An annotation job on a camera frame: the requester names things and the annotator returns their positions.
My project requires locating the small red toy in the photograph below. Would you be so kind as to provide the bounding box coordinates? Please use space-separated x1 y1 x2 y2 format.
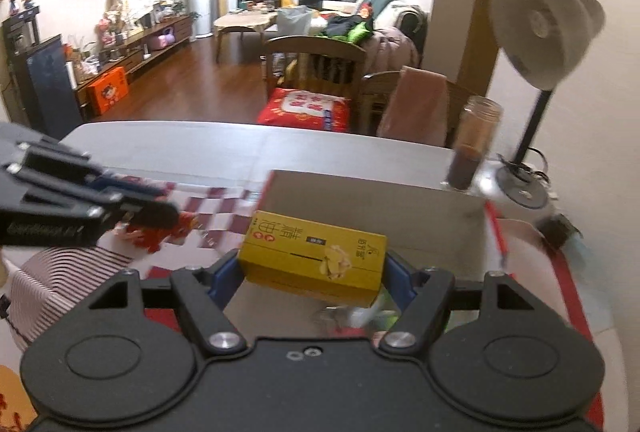
117 209 201 256

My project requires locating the bright green cloth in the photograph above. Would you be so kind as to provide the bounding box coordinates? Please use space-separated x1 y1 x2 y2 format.
347 19 374 46

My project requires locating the black cabinet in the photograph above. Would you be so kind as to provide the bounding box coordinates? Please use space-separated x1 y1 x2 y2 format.
0 6 42 124

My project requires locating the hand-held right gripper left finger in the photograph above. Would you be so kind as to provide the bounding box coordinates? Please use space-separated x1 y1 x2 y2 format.
89 249 252 356

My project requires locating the white bag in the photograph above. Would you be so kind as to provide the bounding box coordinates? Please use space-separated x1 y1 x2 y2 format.
276 5 311 38

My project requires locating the thin pencil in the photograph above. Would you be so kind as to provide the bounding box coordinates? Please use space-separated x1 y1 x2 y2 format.
483 200 512 276

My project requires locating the orange cardboard box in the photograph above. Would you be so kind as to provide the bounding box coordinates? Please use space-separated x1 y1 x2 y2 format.
85 65 130 116

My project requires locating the wooden media cabinet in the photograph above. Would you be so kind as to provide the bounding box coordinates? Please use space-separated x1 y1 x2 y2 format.
65 14 194 114

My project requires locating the red cardboard box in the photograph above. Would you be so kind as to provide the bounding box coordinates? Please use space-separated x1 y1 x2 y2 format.
220 169 608 432

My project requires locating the grey desk lamp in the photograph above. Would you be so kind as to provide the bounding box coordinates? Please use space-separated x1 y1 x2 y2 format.
487 0 607 213

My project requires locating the pink towel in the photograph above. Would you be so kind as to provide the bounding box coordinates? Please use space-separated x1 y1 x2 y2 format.
375 65 449 148

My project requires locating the wooden chair with towel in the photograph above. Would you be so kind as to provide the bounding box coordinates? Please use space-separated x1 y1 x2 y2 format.
359 70 482 144

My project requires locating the wooden chair with slatted back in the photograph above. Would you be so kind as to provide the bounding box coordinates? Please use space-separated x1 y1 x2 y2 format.
262 35 369 114

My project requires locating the red white checkered cloth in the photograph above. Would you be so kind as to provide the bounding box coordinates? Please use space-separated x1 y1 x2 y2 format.
102 181 268 265

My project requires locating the pink striped round object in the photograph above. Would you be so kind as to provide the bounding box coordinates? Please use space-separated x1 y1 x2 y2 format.
7 245 149 346

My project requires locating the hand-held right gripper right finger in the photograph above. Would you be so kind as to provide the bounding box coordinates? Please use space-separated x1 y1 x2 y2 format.
370 252 539 356

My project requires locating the clear jar with brown contents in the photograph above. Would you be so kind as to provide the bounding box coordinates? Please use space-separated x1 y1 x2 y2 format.
446 95 503 193

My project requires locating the red printed cushion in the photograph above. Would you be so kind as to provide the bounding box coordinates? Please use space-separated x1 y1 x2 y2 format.
256 86 354 133

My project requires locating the orange printed paper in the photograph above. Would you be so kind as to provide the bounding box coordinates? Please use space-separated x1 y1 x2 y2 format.
0 364 39 432

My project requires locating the dark blue panel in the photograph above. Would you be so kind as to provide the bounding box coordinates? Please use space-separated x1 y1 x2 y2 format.
27 36 84 138

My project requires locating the sofa with piled clothes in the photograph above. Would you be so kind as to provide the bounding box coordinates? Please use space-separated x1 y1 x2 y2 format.
319 0 429 79

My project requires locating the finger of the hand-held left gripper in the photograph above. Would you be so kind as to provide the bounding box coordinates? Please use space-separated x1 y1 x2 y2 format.
91 171 174 202
99 193 181 231

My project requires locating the wooden coffee table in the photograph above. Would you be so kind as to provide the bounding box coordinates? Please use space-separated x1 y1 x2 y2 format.
213 9 281 64

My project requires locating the yellow box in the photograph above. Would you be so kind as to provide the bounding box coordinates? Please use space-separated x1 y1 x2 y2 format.
236 210 389 309

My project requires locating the green white bottle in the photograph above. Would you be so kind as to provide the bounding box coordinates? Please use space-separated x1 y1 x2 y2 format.
367 294 404 333

